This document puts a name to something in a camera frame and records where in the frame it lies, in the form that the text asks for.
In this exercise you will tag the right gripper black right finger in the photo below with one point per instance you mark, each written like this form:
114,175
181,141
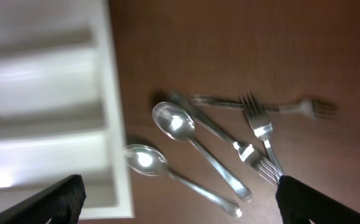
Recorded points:
301,204

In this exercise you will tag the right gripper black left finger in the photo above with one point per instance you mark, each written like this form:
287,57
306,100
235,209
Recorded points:
61,203

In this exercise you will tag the steel fork crossing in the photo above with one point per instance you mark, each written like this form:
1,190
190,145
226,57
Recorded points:
248,153

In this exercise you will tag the steel fork tines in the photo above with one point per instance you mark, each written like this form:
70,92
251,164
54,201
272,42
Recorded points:
260,123

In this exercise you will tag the steel tablespoon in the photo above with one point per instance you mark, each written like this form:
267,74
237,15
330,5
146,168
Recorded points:
149,161
176,123

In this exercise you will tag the steel fork horizontal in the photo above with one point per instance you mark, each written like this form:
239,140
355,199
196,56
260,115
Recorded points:
310,107

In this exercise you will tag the white plastic cutlery tray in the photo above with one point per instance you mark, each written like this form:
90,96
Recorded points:
60,105

